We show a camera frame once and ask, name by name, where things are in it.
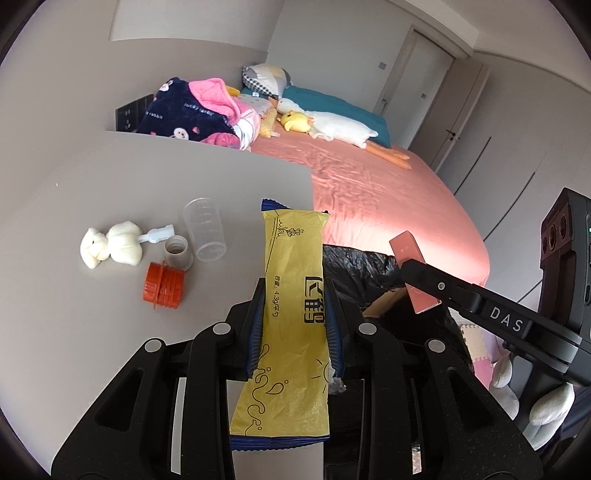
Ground yellow snack wrapper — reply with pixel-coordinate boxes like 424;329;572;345
229;199;331;451

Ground yellow duck plush toy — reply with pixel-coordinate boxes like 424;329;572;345
280;111;314;133

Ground pastel foam floor mat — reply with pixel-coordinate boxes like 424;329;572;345
457;319;508;388

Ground patchwork checkered pillow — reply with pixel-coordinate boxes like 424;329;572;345
242;63;293;100

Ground yellow spotted plush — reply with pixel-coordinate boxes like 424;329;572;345
259;108;279;138

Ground white goose plush toy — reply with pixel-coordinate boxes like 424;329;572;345
276;99;412;170

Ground bed with pink sheet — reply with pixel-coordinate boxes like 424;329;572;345
252;132;490;285

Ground white bedside table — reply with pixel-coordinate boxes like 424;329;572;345
0;130;317;476

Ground navy cartoon fleece garment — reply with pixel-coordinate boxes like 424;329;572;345
136;77;240;149

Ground clear plastic measuring cup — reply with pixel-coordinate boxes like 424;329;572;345
182;198;226;262

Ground small white plastic vial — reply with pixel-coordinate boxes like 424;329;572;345
137;224;175;244

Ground pink card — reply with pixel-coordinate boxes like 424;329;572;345
390;231;441;314

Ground white wardrobe doors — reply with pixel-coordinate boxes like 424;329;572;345
407;57;591;305

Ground white room door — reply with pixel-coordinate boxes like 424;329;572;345
375;27;454;148

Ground white bear figurine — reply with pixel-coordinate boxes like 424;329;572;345
79;221;143;269

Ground orange ribbed plastic cap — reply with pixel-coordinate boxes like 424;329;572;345
142;262;185;309

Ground black wall socket panel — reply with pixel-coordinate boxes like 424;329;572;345
115;94;154;133

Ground pink fleece garment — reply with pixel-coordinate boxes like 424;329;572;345
188;78;240;150

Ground black trash bag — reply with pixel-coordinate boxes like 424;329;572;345
321;244;456;319

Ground teal pillow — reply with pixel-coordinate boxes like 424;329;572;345
283;86;392;148

